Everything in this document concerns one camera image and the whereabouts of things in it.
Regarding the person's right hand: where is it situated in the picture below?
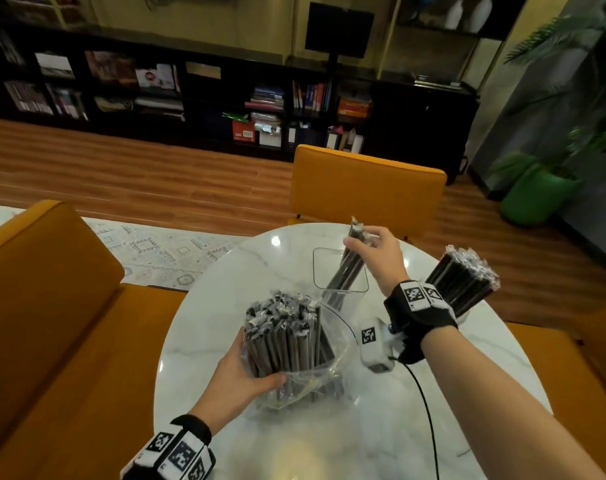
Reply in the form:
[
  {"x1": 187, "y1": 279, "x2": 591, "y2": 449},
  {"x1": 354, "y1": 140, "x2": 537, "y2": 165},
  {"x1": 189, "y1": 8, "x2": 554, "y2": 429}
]
[{"x1": 342, "y1": 225, "x2": 412, "y2": 298}]

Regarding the person's left hand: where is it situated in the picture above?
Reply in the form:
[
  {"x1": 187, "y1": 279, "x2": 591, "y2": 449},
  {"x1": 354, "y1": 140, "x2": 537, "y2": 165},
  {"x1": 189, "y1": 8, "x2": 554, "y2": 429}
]
[{"x1": 190, "y1": 327, "x2": 288, "y2": 435}]

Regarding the square transparent container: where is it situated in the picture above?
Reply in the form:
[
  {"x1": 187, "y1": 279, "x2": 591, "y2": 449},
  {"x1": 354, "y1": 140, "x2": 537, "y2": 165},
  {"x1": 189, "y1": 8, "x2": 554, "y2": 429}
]
[{"x1": 312, "y1": 247, "x2": 370, "y2": 317}]

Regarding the bundle of black straws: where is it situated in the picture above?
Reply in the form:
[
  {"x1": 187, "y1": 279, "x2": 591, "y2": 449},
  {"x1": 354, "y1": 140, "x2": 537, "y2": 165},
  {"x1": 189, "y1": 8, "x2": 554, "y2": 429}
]
[{"x1": 425, "y1": 244, "x2": 502, "y2": 319}]

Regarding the clear zip bag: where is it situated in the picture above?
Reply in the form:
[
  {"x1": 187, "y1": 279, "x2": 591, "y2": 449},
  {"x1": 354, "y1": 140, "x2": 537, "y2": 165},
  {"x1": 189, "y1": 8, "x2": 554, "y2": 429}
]
[{"x1": 239, "y1": 289, "x2": 360, "y2": 411}]

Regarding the person's right forearm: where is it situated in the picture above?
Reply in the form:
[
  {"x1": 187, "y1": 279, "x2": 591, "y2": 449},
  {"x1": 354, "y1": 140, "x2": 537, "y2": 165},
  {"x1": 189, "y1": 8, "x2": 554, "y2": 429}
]
[{"x1": 420, "y1": 325, "x2": 606, "y2": 480}]

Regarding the right black marker wristband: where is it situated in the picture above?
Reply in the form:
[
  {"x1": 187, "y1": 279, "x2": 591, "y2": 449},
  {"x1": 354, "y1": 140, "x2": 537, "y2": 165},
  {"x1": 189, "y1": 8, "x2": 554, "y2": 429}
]
[{"x1": 382, "y1": 279, "x2": 459, "y2": 365}]

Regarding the black marker wristband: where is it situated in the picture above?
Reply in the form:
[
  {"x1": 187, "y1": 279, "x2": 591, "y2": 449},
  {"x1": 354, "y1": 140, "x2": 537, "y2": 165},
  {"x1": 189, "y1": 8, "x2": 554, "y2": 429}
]
[
  {"x1": 120, "y1": 414, "x2": 216, "y2": 480},
  {"x1": 382, "y1": 279, "x2": 459, "y2": 365}
]

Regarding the orange upholstered chair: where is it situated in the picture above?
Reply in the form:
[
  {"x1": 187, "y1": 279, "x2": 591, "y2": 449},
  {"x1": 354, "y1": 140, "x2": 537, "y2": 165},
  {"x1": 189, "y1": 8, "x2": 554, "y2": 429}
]
[
  {"x1": 505, "y1": 299, "x2": 606, "y2": 480},
  {"x1": 288, "y1": 144, "x2": 449, "y2": 241},
  {"x1": 0, "y1": 199, "x2": 189, "y2": 480}
]

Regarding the left black marker wristband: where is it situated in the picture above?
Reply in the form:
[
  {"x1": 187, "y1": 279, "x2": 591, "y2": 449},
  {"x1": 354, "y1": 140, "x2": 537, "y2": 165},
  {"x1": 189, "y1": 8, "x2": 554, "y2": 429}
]
[{"x1": 120, "y1": 414, "x2": 216, "y2": 480}]

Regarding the long black bookshelf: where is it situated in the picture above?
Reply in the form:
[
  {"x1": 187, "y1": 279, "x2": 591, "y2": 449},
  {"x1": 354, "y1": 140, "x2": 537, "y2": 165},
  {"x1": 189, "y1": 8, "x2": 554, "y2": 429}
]
[{"x1": 0, "y1": 24, "x2": 480, "y2": 187}]

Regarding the stack of orange books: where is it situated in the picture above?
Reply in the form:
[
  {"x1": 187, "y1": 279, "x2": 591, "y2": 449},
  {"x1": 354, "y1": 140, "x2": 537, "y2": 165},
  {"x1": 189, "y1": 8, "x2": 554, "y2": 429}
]
[{"x1": 336, "y1": 97, "x2": 372, "y2": 119}]

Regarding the pale patterned rug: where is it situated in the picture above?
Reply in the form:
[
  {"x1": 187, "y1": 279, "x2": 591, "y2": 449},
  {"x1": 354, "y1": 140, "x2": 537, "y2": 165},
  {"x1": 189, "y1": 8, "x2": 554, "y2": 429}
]
[{"x1": 0, "y1": 203, "x2": 250, "y2": 291}]

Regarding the green plant pot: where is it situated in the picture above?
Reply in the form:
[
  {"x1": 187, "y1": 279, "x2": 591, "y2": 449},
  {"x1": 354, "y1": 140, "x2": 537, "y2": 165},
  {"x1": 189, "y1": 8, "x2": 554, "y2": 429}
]
[{"x1": 500, "y1": 164, "x2": 582, "y2": 227}]

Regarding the row of upright books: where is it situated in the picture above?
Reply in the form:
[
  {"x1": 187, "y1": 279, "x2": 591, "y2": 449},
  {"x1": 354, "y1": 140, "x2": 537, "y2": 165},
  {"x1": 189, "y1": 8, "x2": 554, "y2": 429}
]
[{"x1": 292, "y1": 80, "x2": 333, "y2": 113}]

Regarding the stack of dark books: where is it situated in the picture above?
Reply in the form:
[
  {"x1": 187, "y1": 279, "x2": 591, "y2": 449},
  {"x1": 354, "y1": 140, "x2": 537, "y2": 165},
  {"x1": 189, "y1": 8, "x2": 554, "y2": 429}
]
[{"x1": 412, "y1": 74, "x2": 466, "y2": 91}]

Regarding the red box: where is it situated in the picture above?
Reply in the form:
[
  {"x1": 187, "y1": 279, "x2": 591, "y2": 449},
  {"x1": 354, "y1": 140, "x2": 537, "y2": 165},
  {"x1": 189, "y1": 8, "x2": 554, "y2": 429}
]
[{"x1": 232, "y1": 119, "x2": 257, "y2": 143}]

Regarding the stack of flat books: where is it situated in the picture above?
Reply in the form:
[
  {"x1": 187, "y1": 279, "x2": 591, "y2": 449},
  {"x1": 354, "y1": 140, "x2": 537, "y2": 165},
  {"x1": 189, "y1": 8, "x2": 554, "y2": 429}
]
[{"x1": 244, "y1": 86, "x2": 286, "y2": 111}]

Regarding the black monitor on stand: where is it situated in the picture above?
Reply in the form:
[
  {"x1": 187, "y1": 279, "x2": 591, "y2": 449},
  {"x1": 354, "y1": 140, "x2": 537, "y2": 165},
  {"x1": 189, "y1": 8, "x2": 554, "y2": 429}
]
[{"x1": 304, "y1": 1, "x2": 376, "y2": 69}]

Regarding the white tall vase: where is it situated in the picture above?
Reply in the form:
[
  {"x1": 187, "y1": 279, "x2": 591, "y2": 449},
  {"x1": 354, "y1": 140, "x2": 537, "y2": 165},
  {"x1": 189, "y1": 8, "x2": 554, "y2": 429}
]
[
  {"x1": 444, "y1": 0, "x2": 464, "y2": 31},
  {"x1": 468, "y1": 0, "x2": 493, "y2": 35}
]

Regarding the green palm plant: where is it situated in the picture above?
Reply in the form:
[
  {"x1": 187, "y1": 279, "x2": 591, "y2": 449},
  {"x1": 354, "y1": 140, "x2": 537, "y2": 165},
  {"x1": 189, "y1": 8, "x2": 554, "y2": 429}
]
[{"x1": 492, "y1": 0, "x2": 606, "y2": 171}]

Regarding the magazine with face cover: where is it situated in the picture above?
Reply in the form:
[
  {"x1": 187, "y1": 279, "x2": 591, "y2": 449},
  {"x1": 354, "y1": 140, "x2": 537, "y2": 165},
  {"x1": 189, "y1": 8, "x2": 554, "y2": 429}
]
[{"x1": 134, "y1": 63, "x2": 180, "y2": 91}]

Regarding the white cover magazine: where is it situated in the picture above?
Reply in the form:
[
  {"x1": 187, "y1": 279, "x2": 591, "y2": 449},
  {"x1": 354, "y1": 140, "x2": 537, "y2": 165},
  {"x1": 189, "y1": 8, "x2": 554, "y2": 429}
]
[{"x1": 34, "y1": 52, "x2": 76, "y2": 79}]

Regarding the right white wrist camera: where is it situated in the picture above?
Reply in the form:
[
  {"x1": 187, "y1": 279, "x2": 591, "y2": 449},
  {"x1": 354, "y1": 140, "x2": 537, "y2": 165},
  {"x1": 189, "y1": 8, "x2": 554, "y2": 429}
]
[{"x1": 358, "y1": 317, "x2": 406, "y2": 374}]

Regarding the dark display shelf gold frame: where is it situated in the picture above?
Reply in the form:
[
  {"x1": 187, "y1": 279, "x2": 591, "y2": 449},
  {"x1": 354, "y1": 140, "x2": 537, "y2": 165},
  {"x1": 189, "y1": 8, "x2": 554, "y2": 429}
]
[{"x1": 378, "y1": 0, "x2": 532, "y2": 81}]

